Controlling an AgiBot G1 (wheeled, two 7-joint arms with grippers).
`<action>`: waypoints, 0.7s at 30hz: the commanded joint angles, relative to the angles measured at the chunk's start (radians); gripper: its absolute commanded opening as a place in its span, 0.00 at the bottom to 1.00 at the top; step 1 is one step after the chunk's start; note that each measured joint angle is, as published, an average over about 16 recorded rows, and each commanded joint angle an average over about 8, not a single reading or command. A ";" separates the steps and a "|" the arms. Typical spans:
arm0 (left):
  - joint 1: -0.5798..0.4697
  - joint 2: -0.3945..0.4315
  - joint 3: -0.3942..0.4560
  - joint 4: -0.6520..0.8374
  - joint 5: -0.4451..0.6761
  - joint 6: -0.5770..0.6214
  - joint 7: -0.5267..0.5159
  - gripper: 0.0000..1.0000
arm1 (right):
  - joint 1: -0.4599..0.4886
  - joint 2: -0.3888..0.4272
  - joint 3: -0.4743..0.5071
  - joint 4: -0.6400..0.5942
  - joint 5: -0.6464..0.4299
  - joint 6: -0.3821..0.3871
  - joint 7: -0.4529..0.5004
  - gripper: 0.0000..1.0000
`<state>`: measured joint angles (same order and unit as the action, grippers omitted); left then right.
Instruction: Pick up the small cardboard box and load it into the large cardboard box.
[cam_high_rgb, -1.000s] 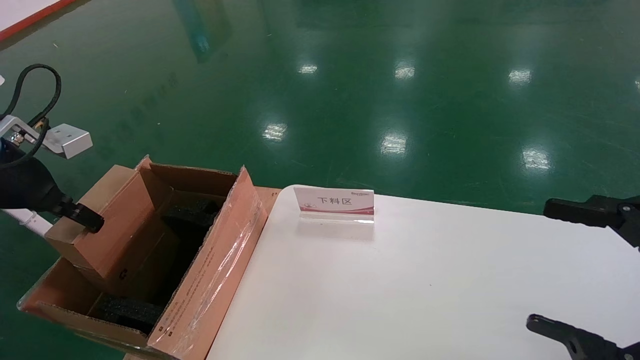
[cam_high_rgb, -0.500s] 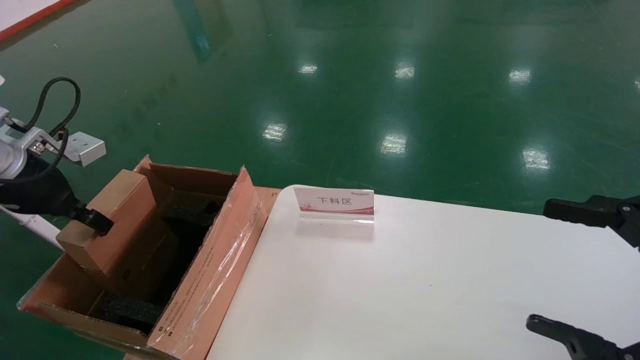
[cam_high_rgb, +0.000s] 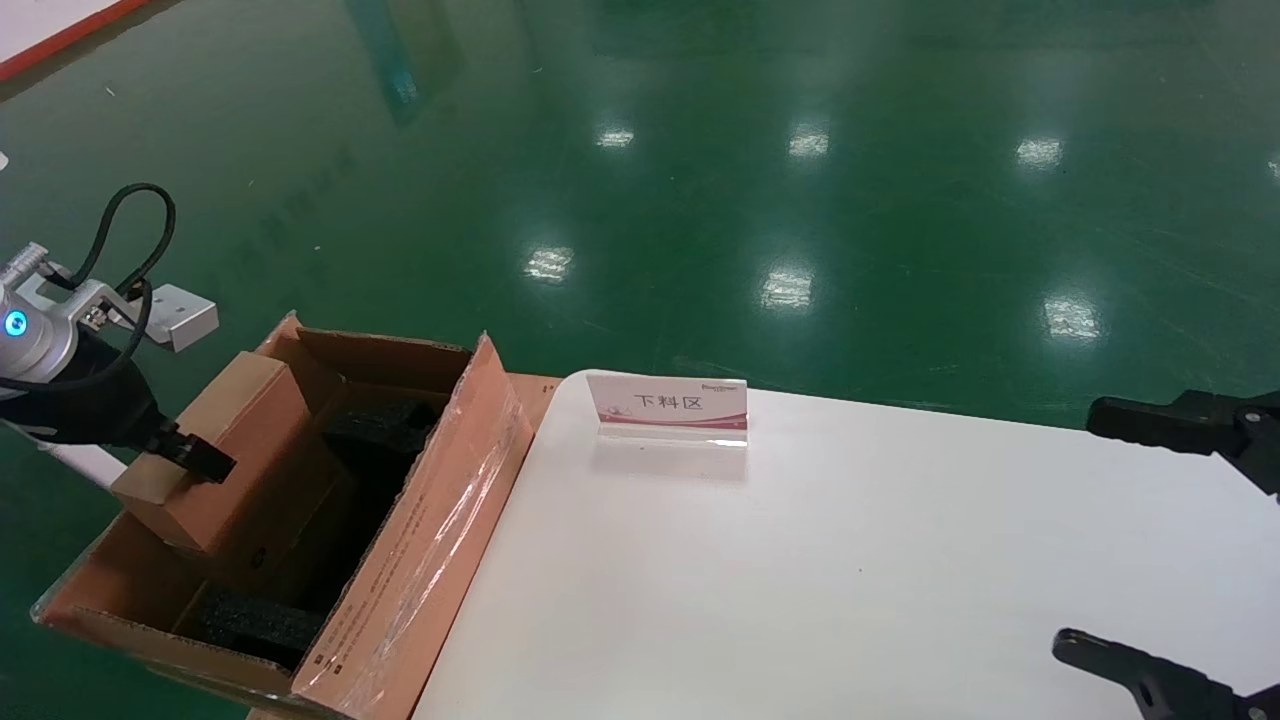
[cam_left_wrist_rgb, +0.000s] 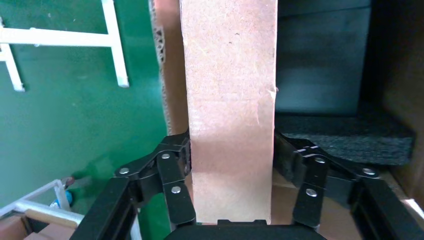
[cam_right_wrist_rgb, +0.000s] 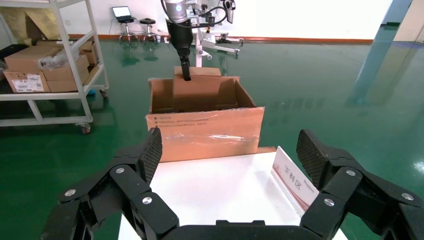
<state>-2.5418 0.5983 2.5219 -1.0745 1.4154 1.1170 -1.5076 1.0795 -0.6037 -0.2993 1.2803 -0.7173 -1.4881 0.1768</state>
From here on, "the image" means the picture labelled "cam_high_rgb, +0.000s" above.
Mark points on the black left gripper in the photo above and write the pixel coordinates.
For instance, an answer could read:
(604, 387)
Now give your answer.
(90, 410)

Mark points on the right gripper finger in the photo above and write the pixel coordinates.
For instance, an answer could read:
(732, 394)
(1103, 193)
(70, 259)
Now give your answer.
(1170, 685)
(1180, 425)

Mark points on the small cardboard box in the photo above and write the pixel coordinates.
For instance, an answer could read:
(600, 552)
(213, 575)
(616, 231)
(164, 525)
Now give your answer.
(240, 420)

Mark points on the large open cardboard box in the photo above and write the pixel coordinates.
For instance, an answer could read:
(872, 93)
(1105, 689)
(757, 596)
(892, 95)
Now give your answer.
(430, 560)

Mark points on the white bar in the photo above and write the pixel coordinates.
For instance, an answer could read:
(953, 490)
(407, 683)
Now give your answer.
(90, 465)

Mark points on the black foam insert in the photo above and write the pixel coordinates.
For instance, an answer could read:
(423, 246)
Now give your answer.
(260, 625)
(385, 430)

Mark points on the white pink acrylic sign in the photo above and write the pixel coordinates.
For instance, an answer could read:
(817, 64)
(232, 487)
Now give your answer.
(665, 405)

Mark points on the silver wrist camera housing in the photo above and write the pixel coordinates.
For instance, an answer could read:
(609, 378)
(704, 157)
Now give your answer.
(185, 318)

